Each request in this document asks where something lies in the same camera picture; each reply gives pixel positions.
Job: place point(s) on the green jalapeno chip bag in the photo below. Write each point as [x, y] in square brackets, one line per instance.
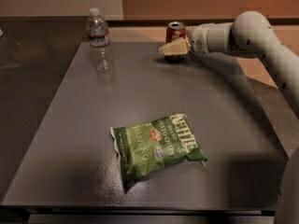
[148, 147]

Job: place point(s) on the clear plastic water bottle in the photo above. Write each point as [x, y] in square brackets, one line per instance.
[100, 41]

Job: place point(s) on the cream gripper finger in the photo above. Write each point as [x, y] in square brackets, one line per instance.
[180, 48]
[174, 41]

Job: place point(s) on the red coke can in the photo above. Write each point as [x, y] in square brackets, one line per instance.
[175, 30]

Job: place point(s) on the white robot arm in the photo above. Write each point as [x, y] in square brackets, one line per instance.
[251, 33]

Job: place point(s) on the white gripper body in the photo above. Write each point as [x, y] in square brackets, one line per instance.
[200, 39]

